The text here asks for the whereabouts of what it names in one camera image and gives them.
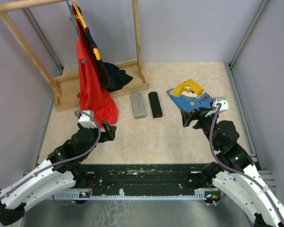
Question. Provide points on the black glasses case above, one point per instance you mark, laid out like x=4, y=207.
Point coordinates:
x=155, y=105

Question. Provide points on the red garment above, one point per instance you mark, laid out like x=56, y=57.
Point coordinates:
x=92, y=96

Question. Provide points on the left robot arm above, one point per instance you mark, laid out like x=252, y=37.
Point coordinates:
x=62, y=169

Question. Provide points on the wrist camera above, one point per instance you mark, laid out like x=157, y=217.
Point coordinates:
x=219, y=101
x=85, y=119

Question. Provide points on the wooden clothes rack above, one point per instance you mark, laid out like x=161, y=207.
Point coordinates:
x=66, y=86

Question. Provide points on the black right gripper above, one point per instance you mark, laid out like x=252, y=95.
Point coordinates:
x=201, y=115

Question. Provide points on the yellow clothes hanger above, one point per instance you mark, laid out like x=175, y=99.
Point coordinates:
x=91, y=41

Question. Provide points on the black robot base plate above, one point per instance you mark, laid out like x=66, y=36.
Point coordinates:
x=144, y=181

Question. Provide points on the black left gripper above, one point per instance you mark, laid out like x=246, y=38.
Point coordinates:
x=109, y=135

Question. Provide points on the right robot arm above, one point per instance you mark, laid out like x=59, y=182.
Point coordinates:
x=234, y=172

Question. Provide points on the black hanging garment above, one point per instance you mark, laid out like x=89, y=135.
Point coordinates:
x=111, y=77

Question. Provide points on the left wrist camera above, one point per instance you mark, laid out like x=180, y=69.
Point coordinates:
x=85, y=119

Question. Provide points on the blue yellow folded cloth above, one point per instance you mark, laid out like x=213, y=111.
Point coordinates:
x=189, y=95

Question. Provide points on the grey glasses case green lining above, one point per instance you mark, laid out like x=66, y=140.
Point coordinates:
x=138, y=106

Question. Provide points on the grey red clothes hanger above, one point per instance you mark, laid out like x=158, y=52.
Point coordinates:
x=72, y=20

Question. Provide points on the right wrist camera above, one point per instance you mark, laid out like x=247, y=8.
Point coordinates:
x=219, y=101

